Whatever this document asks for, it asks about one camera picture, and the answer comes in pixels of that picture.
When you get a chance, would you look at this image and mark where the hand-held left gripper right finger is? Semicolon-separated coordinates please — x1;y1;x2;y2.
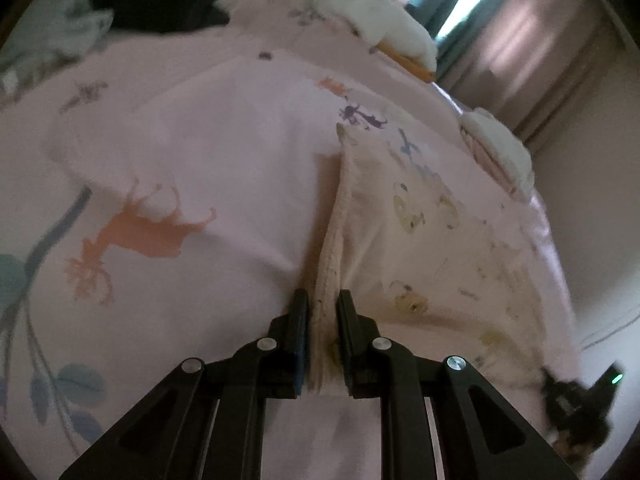
335;289;576;480

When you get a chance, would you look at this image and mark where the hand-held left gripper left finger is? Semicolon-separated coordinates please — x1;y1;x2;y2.
59;288;311;480

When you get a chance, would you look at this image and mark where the cream bear print baby garment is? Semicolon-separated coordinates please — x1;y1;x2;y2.
305;122;583;396

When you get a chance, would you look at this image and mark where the pink animal print blanket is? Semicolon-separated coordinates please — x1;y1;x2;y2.
0;0;586;480

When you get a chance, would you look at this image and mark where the pink folded cloth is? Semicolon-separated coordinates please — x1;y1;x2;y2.
460;127;526;198

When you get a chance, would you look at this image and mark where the white and pink pillow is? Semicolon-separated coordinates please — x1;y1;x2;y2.
460;107;535;196

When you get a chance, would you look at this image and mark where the orange folded cloth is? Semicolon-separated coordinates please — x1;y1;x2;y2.
375;42;436;83

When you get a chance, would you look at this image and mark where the teal curtain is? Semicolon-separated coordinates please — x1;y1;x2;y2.
405;0;521;43

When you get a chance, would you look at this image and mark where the plaid bedding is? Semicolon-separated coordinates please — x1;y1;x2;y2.
0;0;116;96

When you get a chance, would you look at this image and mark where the grey wall cable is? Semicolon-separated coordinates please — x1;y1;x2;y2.
580;312;640;348

